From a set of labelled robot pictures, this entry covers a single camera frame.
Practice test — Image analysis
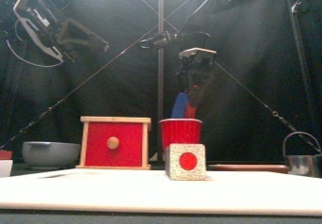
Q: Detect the red toy utensil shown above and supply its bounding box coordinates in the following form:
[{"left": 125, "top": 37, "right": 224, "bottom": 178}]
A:
[{"left": 183, "top": 101, "right": 199, "bottom": 120}]

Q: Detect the blue toy knife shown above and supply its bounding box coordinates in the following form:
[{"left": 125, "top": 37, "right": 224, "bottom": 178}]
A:
[{"left": 169, "top": 91, "right": 189, "bottom": 120}]

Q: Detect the slanted metal frame pole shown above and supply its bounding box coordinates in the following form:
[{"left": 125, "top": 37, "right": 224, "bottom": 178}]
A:
[{"left": 284, "top": 0, "right": 322, "bottom": 137}]

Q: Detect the white toy sushi red centre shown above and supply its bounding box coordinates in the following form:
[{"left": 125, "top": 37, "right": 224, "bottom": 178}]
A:
[{"left": 164, "top": 143, "right": 207, "bottom": 182}]

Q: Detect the red plastic cup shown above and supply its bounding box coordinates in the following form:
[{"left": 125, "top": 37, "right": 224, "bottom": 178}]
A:
[{"left": 159, "top": 118, "right": 204, "bottom": 156}]

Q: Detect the grey bowl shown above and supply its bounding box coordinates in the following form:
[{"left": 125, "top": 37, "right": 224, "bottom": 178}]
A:
[{"left": 21, "top": 140, "right": 81, "bottom": 169}]

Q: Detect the white looped cable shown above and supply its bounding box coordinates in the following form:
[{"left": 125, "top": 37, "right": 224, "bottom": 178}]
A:
[{"left": 4, "top": 20, "right": 65, "bottom": 69}]

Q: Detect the grey vertical frame pole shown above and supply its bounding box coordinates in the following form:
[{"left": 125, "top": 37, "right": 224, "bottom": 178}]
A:
[{"left": 157, "top": 0, "right": 165, "bottom": 164}]

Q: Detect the brown wooden tray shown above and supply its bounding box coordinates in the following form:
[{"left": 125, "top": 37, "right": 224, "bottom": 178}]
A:
[{"left": 205, "top": 164, "right": 289, "bottom": 174}]

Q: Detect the red and white container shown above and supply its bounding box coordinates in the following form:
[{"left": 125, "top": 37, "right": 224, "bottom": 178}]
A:
[{"left": 0, "top": 150, "right": 13, "bottom": 179}]

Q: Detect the wooden box red drawer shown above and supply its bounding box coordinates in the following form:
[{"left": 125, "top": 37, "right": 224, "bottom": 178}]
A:
[{"left": 74, "top": 116, "right": 152, "bottom": 171}]

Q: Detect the thin diagonal brace wire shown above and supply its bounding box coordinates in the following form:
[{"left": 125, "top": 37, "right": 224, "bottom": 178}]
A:
[
  {"left": 0, "top": 0, "right": 221, "bottom": 151},
  {"left": 120, "top": 0, "right": 322, "bottom": 155}
]

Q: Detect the metal pail with handle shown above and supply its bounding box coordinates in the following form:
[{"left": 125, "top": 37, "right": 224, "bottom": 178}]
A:
[{"left": 281, "top": 131, "right": 322, "bottom": 179}]

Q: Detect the white cutting board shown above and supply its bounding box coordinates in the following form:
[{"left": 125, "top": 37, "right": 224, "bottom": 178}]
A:
[{"left": 0, "top": 168, "right": 322, "bottom": 216}]

